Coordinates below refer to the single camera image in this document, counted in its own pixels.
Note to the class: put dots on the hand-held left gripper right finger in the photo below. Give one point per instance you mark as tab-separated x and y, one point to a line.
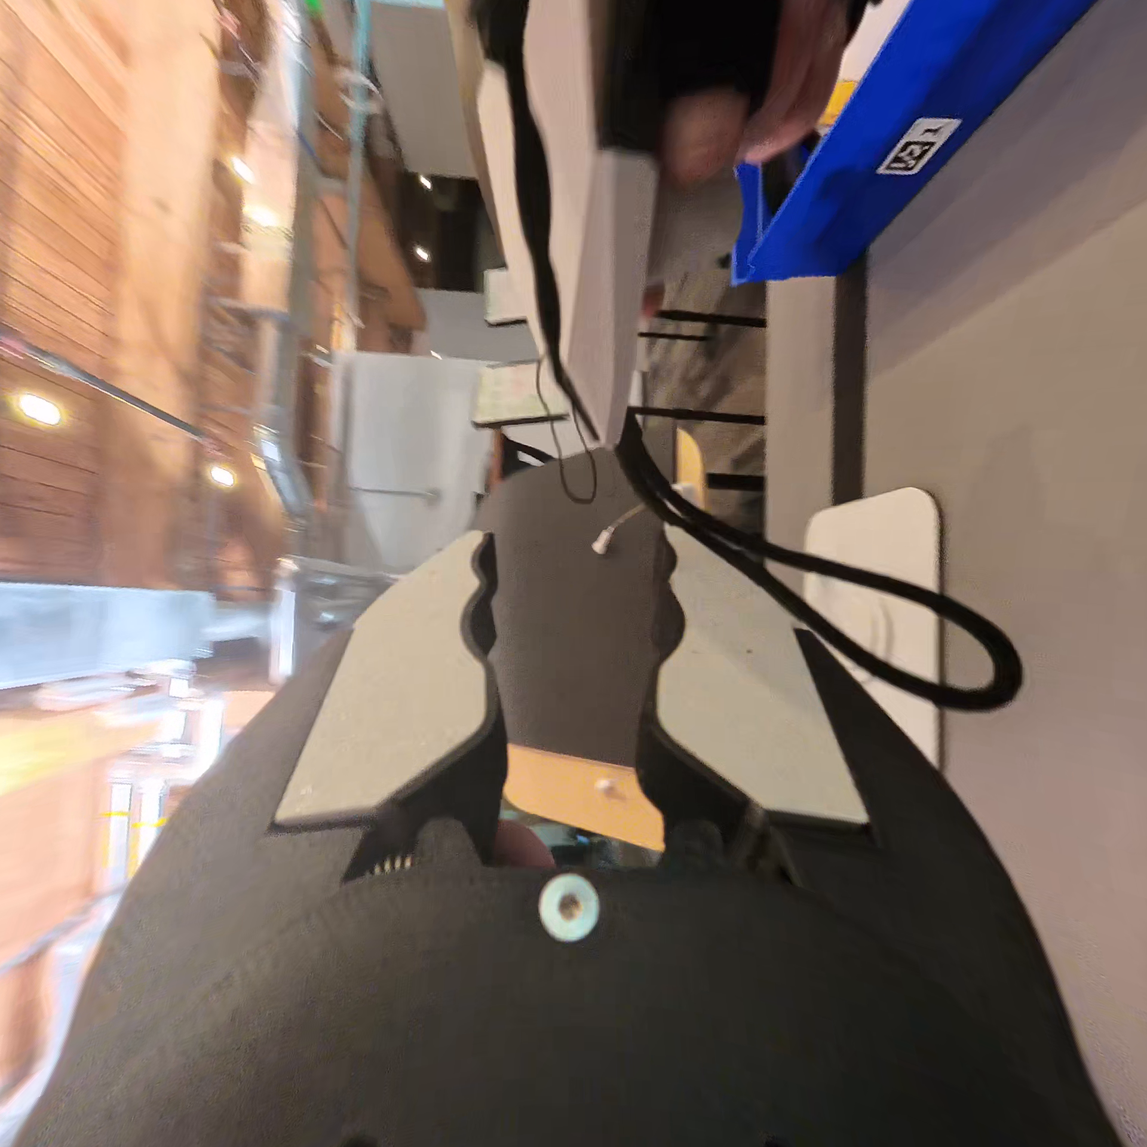
762	717

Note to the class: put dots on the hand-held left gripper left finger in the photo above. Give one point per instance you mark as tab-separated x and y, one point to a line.
386	717

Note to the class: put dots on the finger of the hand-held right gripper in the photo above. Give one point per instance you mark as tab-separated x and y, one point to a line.
690	224
592	269

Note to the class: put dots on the blue plastic bin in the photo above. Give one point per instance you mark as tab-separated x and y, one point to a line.
879	108

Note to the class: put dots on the person's right hand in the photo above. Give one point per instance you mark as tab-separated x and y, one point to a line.
808	73

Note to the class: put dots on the whiteboard with green writing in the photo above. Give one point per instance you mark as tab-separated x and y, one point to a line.
517	391
506	297

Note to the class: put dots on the white rounded pad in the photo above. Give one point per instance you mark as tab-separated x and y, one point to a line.
888	556

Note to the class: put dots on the black wood-rimmed board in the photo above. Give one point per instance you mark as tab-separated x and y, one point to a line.
574	629

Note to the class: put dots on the silver ventilation duct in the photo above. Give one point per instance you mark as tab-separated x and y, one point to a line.
287	413

